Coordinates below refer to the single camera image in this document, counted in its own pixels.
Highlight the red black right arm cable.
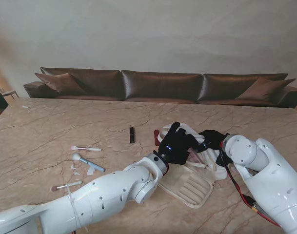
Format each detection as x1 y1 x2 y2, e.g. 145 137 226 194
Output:
220 146 282 229

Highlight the grey side chair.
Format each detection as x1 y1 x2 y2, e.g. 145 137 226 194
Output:
0 85 19 99

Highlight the red black left arm cable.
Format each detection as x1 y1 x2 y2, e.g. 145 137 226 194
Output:
160 162 170 177

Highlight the white zip tie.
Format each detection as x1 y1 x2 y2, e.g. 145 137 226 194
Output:
66 185 83 228

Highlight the brown leather sofa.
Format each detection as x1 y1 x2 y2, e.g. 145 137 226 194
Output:
23 67 297 109

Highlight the cream white cosmetics bag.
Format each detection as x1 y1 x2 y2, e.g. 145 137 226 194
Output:
155 123 233 209

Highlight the pink makeup brush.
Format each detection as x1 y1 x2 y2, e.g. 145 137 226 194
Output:
70 145 102 152

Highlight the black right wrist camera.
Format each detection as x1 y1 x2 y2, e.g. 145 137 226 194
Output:
216 151 231 167

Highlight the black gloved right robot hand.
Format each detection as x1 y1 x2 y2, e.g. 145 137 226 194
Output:
198 130 231 153

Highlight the blue handled makeup brush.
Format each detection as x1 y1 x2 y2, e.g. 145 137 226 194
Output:
72 153 106 173

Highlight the red black arm cable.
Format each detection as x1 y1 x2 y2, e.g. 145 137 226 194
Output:
160 162 170 177
220 146 282 229

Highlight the brown sofa pillow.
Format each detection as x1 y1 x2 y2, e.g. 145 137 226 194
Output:
35 72 87 96
236 77 297 100

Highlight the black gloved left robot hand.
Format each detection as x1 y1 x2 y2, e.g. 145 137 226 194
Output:
158 121 197 166

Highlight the silver handled makeup brush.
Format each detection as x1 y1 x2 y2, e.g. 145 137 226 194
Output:
51 180 83 192

